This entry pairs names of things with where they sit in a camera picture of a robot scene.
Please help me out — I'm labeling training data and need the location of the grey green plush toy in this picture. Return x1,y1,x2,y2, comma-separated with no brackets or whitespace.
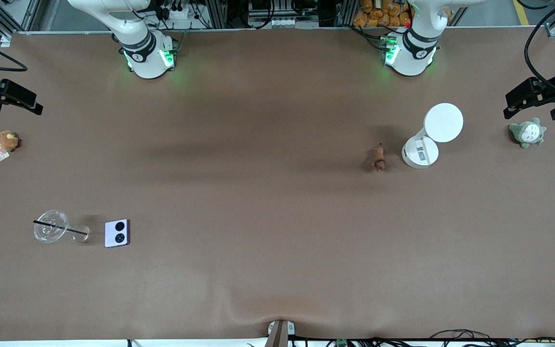
508,118,547,149

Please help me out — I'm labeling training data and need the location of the brown lion statue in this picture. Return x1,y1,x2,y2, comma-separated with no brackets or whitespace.
371,142,388,173

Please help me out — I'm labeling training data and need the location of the white power strip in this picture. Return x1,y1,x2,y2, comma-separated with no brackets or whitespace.
155,4,192,21

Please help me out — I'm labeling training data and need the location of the pile of orange buns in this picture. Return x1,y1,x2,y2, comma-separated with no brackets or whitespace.
353,0,412,27

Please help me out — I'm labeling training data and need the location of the lilac flip phone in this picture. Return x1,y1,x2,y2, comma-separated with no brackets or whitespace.
104,219,131,249

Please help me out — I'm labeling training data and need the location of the white round desk lamp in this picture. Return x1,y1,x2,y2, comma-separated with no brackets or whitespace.
401,103,464,170

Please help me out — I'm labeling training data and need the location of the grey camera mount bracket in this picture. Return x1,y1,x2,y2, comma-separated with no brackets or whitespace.
267,319,296,347

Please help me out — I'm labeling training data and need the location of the black straw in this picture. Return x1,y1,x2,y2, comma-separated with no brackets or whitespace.
33,220,89,236

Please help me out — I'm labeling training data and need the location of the brown plush toy with tag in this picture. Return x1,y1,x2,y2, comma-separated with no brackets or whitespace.
0,130,21,162

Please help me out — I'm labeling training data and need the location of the grey electronics box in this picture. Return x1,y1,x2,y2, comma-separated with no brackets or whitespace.
248,14,303,28

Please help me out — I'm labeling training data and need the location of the clear plastic cup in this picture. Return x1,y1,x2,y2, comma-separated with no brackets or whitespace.
33,209,91,244

